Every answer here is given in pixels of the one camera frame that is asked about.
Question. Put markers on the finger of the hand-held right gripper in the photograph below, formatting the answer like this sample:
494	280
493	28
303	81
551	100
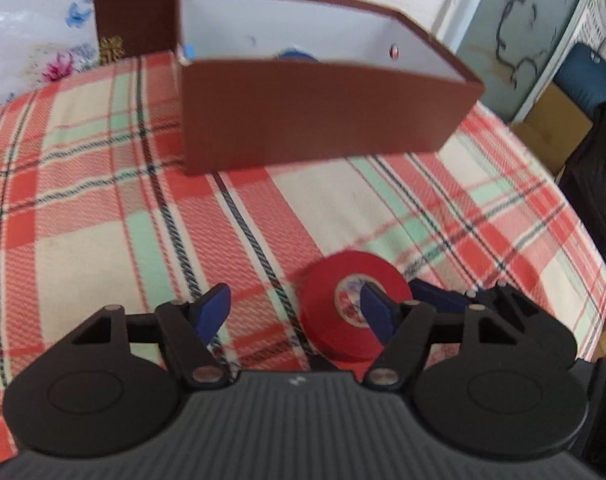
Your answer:
440	297

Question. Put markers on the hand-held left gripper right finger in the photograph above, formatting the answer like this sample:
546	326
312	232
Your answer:
378	315

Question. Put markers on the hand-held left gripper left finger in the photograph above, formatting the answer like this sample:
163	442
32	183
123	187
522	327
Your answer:
213	310

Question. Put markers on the red tape roll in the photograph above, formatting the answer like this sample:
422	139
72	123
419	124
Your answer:
333	325

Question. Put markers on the brown cardboard box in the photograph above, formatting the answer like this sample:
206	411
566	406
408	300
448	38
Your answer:
308	110

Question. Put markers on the blue tape roll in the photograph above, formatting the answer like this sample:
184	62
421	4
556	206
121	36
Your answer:
298	54

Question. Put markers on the red plaid blanket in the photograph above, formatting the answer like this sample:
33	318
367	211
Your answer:
108	220

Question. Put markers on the black garment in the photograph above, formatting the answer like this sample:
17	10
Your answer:
595	195

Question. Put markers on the tan cardboard carton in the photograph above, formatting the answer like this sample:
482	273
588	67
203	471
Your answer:
553	130

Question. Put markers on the blue chair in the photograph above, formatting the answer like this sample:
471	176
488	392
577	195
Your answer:
585	77

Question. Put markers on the grey cabinet with drawing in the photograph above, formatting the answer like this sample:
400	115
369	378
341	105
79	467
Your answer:
518	30

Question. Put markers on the brown box lid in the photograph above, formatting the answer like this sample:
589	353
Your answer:
168	10

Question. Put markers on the floral white pillow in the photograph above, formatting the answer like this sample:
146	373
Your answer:
28	35

